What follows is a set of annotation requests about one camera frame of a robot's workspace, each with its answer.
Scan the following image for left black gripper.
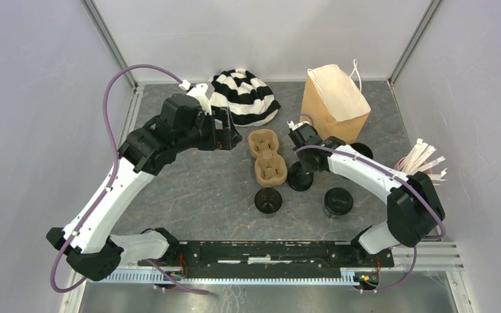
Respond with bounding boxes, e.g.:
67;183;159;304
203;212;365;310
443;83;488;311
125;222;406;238
175;106;243;153

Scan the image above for brown cardboard cup carrier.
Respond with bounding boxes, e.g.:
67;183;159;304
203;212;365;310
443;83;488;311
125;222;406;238
247;128;288;187

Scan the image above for black coffee cup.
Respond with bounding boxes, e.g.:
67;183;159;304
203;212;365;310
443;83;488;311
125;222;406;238
254;187;283;218
350;142;373;159
324;204;353;218

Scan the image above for brown paper bag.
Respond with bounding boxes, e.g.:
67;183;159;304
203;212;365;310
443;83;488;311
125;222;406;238
301;59;371;143

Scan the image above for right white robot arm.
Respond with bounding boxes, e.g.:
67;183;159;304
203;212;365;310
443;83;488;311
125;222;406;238
288;121;446;266

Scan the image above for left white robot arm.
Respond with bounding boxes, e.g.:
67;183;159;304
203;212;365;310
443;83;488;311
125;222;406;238
46;94;242;281

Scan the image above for black white striped cloth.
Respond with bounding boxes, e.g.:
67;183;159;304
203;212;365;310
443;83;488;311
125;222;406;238
208;68;281;127

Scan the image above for pink straw holder cup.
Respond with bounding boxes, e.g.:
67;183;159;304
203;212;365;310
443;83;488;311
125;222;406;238
394;157;433;175

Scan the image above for white wrapped straws bundle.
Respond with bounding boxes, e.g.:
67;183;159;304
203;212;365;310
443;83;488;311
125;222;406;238
401;138;447;185

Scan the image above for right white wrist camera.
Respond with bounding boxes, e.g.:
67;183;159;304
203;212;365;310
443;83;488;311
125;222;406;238
287;120;311;132

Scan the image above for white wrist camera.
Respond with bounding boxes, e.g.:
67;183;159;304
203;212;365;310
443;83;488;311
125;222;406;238
287;120;311;132
179;80;215;115

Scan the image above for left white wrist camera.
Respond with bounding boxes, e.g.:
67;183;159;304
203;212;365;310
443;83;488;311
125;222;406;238
179;80;215;115

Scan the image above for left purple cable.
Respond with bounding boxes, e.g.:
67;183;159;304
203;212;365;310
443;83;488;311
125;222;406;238
49;63;185;295

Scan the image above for purple cable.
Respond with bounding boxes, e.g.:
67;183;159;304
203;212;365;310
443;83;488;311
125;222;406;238
49;63;185;295
287;113;447;295

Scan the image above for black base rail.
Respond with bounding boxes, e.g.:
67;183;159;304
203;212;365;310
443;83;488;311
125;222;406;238
154;241;395;279

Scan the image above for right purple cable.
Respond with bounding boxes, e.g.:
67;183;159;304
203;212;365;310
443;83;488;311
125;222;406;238
287;113;447;295

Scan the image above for left aluminium frame post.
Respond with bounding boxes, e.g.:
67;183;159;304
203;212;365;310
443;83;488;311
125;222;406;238
81;0;129;69

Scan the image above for aluminium frame post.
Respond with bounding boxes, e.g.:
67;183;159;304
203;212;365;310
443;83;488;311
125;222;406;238
387;0;444;88
81;0;129;69

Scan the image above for right aluminium frame post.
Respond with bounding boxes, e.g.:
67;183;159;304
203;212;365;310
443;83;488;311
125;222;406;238
387;0;444;88

